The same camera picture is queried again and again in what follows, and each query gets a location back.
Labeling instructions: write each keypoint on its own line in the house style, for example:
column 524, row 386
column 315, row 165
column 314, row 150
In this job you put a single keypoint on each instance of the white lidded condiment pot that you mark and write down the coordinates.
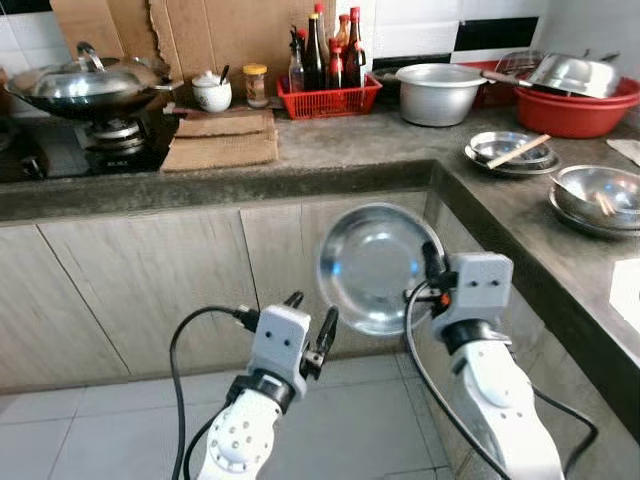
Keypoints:
column 211, row 95

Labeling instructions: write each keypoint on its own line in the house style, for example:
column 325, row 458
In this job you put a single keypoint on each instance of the wood-grain base cabinet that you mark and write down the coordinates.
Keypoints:
column 150, row 280

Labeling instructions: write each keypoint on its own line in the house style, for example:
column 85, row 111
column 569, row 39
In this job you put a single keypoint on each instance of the flat-bottomed steel dish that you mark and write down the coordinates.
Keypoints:
column 370, row 270

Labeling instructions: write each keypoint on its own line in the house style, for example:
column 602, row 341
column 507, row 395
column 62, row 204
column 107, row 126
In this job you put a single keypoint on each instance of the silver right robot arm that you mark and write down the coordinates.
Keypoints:
column 495, row 400

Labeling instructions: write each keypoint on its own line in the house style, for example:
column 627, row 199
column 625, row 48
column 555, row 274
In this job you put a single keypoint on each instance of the glass jar yellow lid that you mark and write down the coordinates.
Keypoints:
column 256, row 90

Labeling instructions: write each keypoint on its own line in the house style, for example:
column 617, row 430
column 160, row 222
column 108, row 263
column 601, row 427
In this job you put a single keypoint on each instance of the tall dark sauce bottle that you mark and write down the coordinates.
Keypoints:
column 313, row 55

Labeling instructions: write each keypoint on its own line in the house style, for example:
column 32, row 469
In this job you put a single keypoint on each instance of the wooden chopstick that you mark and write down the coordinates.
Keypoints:
column 520, row 150
column 609, row 203
column 602, row 203

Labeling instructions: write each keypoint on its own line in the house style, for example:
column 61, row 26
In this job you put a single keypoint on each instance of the aluminium cooking pot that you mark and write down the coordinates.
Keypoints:
column 440, row 98

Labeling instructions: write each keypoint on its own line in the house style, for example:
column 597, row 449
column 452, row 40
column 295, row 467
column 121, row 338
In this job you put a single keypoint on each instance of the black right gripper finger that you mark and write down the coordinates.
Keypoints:
column 434, row 263

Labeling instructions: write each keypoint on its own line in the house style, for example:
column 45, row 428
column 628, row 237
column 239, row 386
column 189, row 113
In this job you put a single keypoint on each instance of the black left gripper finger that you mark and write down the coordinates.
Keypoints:
column 294, row 300
column 328, row 330

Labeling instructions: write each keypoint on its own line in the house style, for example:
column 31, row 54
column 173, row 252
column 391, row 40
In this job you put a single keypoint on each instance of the glass wok lid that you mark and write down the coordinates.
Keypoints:
column 95, row 80

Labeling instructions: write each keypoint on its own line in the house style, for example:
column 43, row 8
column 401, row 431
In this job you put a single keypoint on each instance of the shallow steel dish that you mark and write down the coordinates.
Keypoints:
column 495, row 143

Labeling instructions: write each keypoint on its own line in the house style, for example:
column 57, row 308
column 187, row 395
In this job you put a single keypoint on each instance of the red bottle basket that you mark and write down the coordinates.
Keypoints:
column 330, row 102

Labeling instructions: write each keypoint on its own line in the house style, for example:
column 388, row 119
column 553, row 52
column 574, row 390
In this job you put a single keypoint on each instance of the small red sauce bottle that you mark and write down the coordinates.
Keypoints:
column 336, row 72

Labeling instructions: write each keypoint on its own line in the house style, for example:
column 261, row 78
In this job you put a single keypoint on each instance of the large steel bowl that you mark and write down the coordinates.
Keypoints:
column 622, row 183

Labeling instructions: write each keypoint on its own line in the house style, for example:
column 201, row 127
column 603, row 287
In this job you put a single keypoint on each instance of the brown cardboard sheet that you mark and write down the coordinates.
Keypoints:
column 230, row 35
column 100, row 25

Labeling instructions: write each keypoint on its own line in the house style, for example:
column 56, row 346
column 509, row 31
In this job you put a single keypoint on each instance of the upturned steel pan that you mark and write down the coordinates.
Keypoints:
column 575, row 75

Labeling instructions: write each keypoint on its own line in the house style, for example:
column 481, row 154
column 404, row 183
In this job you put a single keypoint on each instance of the red plastic basin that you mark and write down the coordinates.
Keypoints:
column 575, row 118

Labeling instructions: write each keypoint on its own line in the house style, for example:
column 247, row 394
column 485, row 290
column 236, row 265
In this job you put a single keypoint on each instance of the clear spray bottle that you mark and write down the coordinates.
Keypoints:
column 296, row 70

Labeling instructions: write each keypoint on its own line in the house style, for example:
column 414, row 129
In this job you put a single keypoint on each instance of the black gas stove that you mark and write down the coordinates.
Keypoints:
column 60, row 155

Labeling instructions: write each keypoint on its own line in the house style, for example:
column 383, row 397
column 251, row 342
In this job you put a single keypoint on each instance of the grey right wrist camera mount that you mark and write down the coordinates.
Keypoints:
column 478, row 285

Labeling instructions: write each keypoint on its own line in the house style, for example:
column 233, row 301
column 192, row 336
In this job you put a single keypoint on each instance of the dark wok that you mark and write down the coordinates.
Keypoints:
column 60, row 105

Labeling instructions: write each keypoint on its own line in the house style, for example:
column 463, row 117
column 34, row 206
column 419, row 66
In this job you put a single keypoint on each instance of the steel plate under large bowl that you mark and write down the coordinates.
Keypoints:
column 575, row 223

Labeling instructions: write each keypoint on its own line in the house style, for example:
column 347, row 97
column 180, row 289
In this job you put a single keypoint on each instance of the dark bottle red cap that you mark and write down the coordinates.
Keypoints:
column 356, row 50

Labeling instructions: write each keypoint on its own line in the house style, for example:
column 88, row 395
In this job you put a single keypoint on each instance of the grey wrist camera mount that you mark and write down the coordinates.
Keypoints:
column 478, row 285
column 280, row 340

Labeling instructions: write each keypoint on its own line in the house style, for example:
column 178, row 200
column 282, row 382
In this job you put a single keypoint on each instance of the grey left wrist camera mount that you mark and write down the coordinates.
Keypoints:
column 280, row 340

